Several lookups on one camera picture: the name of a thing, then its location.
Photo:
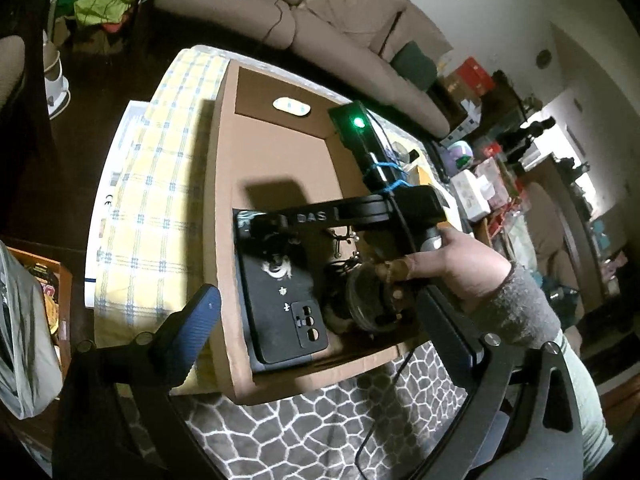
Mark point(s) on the beige sofa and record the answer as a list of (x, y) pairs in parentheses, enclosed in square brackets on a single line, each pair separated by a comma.
[(330, 20)]

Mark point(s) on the round wall fixture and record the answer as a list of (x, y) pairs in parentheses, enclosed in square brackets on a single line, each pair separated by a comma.
[(543, 57)]

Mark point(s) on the red box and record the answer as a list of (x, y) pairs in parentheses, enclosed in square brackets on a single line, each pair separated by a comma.
[(472, 75)]

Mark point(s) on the white stool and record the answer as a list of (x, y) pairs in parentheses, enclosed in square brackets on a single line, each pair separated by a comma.
[(55, 80)]

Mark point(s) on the brown cardboard box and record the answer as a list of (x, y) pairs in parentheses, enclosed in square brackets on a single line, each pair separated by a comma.
[(280, 160)]

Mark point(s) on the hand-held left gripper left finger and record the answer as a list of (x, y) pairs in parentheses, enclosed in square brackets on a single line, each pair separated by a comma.
[(200, 325)]

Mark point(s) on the white tissue box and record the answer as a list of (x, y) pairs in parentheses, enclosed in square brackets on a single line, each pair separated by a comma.
[(470, 192)]

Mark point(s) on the white flat board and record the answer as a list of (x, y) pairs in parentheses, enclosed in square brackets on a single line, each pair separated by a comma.
[(122, 160)]

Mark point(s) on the grey pebble pattern blanket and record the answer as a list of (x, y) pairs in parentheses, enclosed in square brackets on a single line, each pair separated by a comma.
[(300, 435)]

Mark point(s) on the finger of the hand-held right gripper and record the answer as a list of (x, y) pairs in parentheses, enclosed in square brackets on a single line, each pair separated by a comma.
[(280, 219), (277, 237)]

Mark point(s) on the grey plastic bag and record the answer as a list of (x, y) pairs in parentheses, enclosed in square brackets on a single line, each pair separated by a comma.
[(25, 340)]

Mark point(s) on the clear lidded round container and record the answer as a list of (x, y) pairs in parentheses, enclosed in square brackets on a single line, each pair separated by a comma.
[(372, 300)]

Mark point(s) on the dark green cushion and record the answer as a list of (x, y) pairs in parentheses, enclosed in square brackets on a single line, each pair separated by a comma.
[(415, 65)]

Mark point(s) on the black phone case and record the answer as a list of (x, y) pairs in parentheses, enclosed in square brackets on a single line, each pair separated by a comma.
[(280, 300)]

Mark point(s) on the bright green cloth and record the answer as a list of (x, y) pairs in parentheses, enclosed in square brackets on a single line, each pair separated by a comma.
[(102, 7)]

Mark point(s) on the yellow plaid cloth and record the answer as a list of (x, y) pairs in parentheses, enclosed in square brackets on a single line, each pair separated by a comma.
[(160, 185)]

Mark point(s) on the white oval sticker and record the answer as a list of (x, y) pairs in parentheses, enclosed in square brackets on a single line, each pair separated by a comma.
[(292, 105)]

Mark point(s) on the person's right hand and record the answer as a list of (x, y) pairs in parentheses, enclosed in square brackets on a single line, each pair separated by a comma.
[(465, 270)]

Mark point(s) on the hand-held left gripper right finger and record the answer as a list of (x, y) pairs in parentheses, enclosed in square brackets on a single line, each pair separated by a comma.
[(442, 325)]

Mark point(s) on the orange cardboard box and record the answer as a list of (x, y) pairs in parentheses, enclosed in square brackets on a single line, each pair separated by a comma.
[(47, 270)]

